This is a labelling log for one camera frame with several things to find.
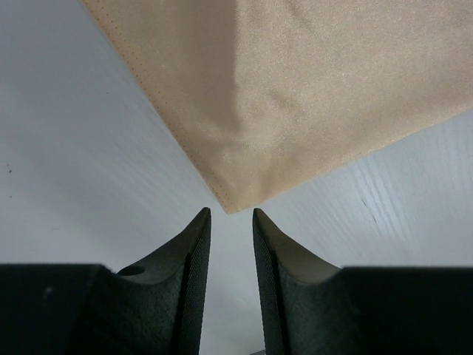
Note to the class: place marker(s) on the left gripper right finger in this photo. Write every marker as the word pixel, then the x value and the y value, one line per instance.
pixel 310 306

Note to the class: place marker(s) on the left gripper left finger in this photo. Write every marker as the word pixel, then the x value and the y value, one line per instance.
pixel 153 306

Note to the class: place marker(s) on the orange cloth napkin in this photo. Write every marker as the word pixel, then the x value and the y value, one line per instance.
pixel 265 95

